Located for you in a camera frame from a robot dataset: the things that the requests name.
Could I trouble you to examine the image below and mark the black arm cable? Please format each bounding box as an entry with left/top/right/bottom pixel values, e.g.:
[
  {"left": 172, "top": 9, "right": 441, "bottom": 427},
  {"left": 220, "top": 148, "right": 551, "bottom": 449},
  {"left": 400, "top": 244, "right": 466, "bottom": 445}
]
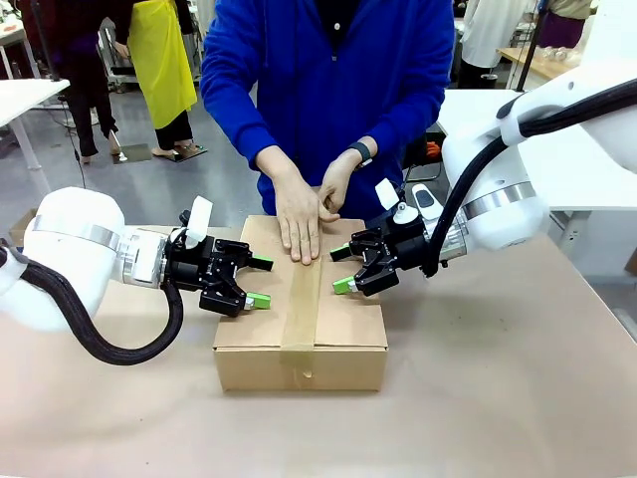
[
  {"left": 0, "top": 241, "right": 185, "bottom": 367},
  {"left": 422, "top": 77, "right": 637, "bottom": 278}
]

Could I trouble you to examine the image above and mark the person in dark clothes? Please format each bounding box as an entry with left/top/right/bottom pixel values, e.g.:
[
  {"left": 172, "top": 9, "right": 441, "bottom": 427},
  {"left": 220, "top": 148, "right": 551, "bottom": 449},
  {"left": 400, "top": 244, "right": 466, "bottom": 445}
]
[{"left": 49, "top": 0, "right": 121, "bottom": 166}]

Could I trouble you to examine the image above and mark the black stand pole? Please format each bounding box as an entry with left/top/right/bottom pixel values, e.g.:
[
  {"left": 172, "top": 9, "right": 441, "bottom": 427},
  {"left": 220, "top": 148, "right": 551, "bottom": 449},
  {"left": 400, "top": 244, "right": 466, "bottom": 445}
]
[
  {"left": 28, "top": 0, "right": 72, "bottom": 84},
  {"left": 515, "top": 0, "right": 548, "bottom": 94}
]

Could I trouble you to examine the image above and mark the person's left forearm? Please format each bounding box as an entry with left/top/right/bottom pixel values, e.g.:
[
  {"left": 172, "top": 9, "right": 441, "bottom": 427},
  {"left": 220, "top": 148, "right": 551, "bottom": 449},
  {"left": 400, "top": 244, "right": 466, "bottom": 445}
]
[{"left": 347, "top": 82, "right": 448, "bottom": 170}]

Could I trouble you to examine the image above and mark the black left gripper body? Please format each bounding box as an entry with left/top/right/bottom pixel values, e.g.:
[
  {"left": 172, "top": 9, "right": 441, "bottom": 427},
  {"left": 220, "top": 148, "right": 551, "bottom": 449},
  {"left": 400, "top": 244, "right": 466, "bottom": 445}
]
[{"left": 165, "top": 227, "right": 226, "bottom": 300}]

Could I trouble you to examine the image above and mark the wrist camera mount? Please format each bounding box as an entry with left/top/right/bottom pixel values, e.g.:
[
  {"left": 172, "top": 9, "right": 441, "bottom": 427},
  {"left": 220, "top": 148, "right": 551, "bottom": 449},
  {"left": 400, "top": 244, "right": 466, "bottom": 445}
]
[
  {"left": 374, "top": 178, "right": 420, "bottom": 228},
  {"left": 178, "top": 195, "right": 215, "bottom": 251}
]

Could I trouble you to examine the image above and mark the person in white shirt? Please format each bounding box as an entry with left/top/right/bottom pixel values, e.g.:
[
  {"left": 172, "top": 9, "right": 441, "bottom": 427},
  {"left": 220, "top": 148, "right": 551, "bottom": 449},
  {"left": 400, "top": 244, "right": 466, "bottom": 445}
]
[{"left": 456, "top": 0, "right": 539, "bottom": 91}]

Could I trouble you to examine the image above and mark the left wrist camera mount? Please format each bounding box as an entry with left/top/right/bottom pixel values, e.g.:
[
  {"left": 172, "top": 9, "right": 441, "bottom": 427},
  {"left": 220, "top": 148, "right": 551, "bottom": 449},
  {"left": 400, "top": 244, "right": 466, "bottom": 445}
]
[{"left": 178, "top": 195, "right": 215, "bottom": 251}]

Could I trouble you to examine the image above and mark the brown cardboard box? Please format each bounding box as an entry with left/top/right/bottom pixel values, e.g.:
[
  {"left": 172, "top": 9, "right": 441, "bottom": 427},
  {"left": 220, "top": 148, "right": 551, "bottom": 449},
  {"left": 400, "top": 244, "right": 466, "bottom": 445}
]
[{"left": 212, "top": 213, "right": 390, "bottom": 393}]

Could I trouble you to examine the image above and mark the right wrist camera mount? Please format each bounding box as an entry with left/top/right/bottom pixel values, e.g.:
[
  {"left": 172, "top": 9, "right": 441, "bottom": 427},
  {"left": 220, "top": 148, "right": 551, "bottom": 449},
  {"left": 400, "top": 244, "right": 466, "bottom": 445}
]
[{"left": 374, "top": 178, "right": 420, "bottom": 228}]

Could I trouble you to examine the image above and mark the person's right hand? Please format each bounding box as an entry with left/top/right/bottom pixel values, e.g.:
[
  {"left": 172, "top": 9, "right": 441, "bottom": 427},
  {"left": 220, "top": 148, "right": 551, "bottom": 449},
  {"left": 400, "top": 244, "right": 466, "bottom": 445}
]
[{"left": 262, "top": 159, "right": 323, "bottom": 267}]

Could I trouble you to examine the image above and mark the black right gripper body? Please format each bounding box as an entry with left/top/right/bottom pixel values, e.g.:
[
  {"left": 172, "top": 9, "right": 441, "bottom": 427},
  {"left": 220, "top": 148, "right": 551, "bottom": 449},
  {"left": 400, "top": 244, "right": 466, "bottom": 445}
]
[{"left": 381, "top": 217, "right": 432, "bottom": 274}]

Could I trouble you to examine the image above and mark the purple garment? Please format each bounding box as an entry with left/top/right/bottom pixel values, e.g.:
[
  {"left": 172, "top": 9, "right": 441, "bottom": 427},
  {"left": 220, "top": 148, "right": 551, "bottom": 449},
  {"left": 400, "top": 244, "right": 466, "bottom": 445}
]
[{"left": 538, "top": 8, "right": 586, "bottom": 49}]

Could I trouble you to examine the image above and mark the wooden table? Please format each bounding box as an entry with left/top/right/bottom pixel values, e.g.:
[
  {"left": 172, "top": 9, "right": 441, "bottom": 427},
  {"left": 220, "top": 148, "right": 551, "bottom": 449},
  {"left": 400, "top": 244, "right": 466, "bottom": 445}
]
[{"left": 497, "top": 46, "right": 583, "bottom": 84}]

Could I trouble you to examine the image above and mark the brown packing tape strip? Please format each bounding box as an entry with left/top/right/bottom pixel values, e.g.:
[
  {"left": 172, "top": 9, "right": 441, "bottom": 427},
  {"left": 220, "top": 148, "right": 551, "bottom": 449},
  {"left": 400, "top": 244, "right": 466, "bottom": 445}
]
[{"left": 279, "top": 260, "right": 326, "bottom": 390}]

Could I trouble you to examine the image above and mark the person's right forearm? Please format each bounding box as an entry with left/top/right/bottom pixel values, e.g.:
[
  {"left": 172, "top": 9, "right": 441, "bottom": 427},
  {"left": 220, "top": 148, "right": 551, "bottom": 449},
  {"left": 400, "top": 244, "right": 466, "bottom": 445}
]
[{"left": 201, "top": 84, "right": 286, "bottom": 173}]

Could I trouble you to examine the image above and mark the black wrist watch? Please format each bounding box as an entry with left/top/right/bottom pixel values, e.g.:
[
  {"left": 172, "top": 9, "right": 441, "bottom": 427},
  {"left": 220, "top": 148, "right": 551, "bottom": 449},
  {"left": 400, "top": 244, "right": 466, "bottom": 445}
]
[{"left": 347, "top": 140, "right": 376, "bottom": 169}]

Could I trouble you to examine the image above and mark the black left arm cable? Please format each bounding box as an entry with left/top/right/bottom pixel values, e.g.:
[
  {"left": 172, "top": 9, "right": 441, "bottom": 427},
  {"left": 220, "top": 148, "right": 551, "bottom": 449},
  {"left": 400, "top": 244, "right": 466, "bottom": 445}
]
[{"left": 0, "top": 241, "right": 185, "bottom": 367}]

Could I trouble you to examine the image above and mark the person in blue hoodie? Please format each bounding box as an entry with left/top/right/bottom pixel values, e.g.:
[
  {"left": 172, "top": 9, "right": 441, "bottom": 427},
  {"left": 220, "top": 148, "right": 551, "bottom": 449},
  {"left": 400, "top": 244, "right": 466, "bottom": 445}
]
[{"left": 200, "top": 0, "right": 457, "bottom": 221}]

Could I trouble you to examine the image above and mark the person in yellow apron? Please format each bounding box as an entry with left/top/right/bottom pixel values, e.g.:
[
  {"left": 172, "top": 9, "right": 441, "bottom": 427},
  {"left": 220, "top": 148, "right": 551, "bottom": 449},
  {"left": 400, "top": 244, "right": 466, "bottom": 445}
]
[{"left": 126, "top": 0, "right": 199, "bottom": 161}]

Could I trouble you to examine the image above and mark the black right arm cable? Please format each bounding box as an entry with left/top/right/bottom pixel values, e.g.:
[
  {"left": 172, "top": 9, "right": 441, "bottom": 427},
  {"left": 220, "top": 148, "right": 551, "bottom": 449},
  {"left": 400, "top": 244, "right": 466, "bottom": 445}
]
[{"left": 422, "top": 77, "right": 637, "bottom": 278}]

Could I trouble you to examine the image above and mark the person's left hand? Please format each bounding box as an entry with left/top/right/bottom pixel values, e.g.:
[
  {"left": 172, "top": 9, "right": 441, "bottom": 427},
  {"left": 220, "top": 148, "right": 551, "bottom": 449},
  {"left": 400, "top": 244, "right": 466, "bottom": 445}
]
[{"left": 318, "top": 148, "right": 362, "bottom": 224}]

